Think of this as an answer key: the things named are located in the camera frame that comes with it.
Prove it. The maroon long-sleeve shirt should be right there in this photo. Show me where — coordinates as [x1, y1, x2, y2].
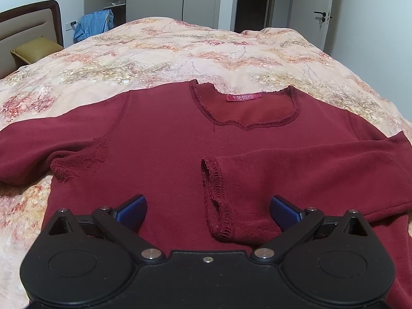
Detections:
[0, 79, 412, 309]

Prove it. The brown padded headboard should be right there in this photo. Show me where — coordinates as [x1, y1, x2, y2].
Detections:
[0, 0, 64, 80]

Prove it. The yellow pillow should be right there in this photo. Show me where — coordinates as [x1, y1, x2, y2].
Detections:
[11, 37, 64, 65]

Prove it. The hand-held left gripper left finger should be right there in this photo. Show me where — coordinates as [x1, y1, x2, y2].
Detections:
[48, 194, 165, 263]

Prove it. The blue cloth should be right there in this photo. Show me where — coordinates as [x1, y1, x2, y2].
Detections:
[73, 10, 114, 43]

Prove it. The white door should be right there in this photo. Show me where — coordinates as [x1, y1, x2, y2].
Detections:
[290, 0, 336, 53]

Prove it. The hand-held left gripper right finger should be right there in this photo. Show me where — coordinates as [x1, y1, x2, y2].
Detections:
[250, 195, 371, 263]

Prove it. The floral peach blanket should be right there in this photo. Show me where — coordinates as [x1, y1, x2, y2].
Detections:
[0, 18, 412, 309]

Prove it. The grey wardrobe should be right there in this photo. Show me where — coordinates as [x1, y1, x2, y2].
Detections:
[103, 0, 233, 32]

